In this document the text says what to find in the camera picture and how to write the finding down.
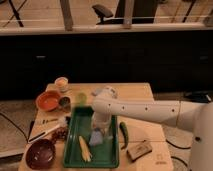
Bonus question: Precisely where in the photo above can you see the green chili pepper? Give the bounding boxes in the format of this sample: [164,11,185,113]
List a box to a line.
[119,122,129,150]

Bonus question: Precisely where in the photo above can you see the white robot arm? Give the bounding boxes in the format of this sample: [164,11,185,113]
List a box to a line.
[92,93,213,171]

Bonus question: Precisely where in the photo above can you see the white handled brush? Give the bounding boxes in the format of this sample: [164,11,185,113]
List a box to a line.
[28,117,70,143]

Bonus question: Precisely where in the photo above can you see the brown rectangular block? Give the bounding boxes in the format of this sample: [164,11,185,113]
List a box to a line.
[127,141,152,162]

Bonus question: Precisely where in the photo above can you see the yellow corn cob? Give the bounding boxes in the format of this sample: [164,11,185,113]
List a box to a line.
[79,136,92,162]

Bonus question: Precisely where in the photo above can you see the dark red bowl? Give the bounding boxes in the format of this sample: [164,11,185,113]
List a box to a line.
[25,139,56,170]

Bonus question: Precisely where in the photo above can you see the green plastic tray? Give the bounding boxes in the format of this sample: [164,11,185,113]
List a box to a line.
[63,107,119,169]

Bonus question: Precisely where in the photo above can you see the grey cloth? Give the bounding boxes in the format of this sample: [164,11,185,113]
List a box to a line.
[92,86,118,98]

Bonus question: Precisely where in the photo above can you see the black office chair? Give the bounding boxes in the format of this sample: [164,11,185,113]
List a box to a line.
[92,0,160,25]

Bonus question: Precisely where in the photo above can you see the small dark bowl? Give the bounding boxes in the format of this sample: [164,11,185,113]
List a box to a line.
[59,97,71,110]

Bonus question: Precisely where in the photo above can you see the orange bowl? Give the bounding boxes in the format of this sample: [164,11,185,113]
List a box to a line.
[36,90,61,112]

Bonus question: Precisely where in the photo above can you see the black floor cable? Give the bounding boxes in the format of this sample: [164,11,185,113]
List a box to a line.
[165,138,193,171]

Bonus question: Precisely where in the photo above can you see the green cup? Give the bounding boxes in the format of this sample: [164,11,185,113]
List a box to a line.
[75,93,87,106]

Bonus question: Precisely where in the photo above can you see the bunch of dark grapes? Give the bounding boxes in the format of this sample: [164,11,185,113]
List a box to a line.
[51,127,68,142]

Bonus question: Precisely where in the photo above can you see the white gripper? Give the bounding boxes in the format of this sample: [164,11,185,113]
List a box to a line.
[91,112,111,135]

